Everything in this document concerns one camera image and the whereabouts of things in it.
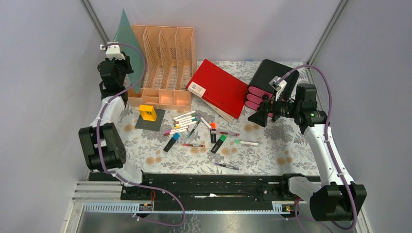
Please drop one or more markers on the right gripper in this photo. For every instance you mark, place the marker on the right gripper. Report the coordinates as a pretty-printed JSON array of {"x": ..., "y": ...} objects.
[{"x": 260, "y": 117}]

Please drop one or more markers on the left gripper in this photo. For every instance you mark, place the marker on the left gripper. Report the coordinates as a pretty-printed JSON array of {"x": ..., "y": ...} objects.
[{"x": 124, "y": 62}]

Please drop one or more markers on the teal folder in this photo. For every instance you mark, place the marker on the teal folder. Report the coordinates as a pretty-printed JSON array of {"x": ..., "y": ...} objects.
[{"x": 125, "y": 35}]

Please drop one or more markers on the red binder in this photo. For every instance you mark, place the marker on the red binder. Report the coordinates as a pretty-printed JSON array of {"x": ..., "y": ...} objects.
[{"x": 219, "y": 88}]

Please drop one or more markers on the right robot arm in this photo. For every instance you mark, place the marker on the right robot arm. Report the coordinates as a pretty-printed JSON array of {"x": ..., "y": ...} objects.
[{"x": 338, "y": 197}]

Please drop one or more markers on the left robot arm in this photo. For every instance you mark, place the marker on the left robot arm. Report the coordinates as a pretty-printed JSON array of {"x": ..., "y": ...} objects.
[{"x": 102, "y": 146}]

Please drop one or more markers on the black pink drawer box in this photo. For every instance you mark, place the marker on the black pink drawer box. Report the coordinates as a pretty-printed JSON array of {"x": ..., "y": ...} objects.
[{"x": 266, "y": 74}]

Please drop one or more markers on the beige kraft notebook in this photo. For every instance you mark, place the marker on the beige kraft notebook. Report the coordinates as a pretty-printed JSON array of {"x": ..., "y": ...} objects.
[{"x": 221, "y": 113}]

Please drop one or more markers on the orange cap black highlighter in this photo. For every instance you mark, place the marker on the orange cap black highlighter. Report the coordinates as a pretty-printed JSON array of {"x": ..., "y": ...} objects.
[{"x": 212, "y": 134}]

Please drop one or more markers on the dark red pen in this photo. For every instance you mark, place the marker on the dark red pen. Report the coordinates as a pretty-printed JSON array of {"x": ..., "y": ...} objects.
[{"x": 225, "y": 133}]

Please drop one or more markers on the green cap black highlighter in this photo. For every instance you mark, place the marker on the green cap black highlighter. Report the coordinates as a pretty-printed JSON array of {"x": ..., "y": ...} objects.
[{"x": 219, "y": 142}]

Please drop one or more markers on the yellow block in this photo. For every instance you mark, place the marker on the yellow block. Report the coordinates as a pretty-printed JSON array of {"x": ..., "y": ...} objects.
[{"x": 147, "y": 112}]

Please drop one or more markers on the orange plastic file organizer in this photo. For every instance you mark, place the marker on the orange plastic file organizer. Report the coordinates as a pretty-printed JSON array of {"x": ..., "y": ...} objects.
[{"x": 170, "y": 53}]

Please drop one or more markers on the grey baseplate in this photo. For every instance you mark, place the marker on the grey baseplate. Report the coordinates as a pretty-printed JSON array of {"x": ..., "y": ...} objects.
[{"x": 151, "y": 125}]

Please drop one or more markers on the white purple marker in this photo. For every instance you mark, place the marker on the white purple marker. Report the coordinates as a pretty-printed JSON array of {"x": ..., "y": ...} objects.
[{"x": 205, "y": 122}]

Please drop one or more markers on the purple pen near front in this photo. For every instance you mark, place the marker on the purple pen near front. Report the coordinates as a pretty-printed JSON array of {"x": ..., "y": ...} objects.
[{"x": 227, "y": 166}]

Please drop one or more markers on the white marker black cap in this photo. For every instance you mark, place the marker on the white marker black cap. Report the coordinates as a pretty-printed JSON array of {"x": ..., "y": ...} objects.
[{"x": 184, "y": 115}]

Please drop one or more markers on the white marker pink cap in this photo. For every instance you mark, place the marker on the white marker pink cap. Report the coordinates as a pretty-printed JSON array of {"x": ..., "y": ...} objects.
[{"x": 184, "y": 129}]

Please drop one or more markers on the blue cap black highlighter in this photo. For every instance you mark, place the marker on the blue cap black highlighter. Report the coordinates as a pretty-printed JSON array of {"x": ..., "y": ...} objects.
[{"x": 171, "y": 142}]

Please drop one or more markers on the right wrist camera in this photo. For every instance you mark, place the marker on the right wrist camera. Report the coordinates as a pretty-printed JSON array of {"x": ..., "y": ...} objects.
[{"x": 278, "y": 84}]

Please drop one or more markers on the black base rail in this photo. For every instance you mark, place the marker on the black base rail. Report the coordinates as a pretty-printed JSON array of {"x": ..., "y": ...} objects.
[{"x": 205, "y": 192}]

